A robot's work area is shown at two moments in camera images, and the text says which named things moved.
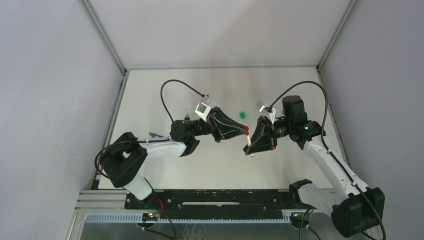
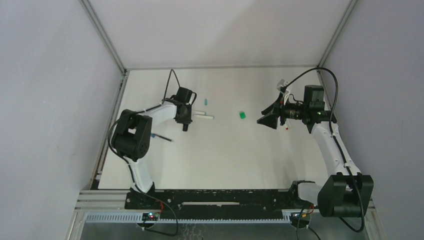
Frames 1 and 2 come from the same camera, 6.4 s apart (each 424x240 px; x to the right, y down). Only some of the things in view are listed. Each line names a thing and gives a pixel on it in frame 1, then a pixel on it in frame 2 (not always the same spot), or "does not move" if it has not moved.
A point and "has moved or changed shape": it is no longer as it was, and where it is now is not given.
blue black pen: (154, 135) does not move
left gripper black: (214, 124) -> (184, 120)
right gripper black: (269, 133) -> (278, 112)
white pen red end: (249, 143) has moved or changed shape
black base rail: (223, 204) does not move
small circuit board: (150, 216) does not move
